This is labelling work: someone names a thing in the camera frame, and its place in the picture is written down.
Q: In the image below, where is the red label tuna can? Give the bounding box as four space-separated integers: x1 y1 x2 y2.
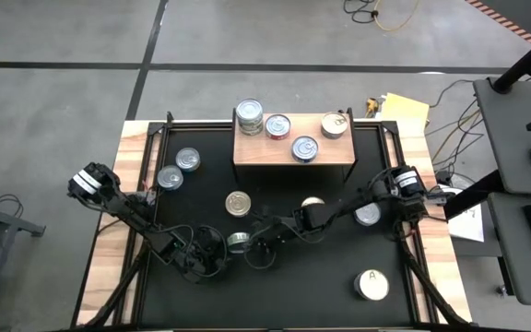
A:
265 113 292 141

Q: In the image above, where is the Wild Planet blue can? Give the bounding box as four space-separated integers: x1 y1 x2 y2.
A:
320 111 349 140

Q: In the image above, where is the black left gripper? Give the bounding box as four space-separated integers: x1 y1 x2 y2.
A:
180 225 229 283

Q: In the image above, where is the grey desk with monitor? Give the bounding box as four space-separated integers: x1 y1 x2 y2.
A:
472 77 531 196

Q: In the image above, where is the yellow power plug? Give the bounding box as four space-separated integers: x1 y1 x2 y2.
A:
364 96 381 119

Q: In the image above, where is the white paper sheet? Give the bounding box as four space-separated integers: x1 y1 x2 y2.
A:
447 184 486 243

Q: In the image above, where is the dark blue barcode can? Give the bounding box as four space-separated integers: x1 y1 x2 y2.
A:
290 135 320 164

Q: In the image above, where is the teal label fish can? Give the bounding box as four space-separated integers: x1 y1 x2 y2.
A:
157 164 184 191
174 147 202 173

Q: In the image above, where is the black camera stand pole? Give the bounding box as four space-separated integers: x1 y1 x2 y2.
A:
490 22 531 96

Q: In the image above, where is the yellow paper pad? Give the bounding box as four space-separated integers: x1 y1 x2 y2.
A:
380 91 431 125

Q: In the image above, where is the wooden shelf with black frame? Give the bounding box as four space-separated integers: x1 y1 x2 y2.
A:
230 107 358 182

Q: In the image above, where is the black diagonal support pole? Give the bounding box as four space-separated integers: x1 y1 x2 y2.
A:
444 169 509 220

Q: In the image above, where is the grey metal stand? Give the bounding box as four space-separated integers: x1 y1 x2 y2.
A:
0 184 48 332

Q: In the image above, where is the dark blue fish can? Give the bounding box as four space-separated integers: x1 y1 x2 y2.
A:
353 201 383 228

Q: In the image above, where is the tuna can with silver lid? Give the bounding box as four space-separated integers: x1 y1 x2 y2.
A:
226 231 252 255

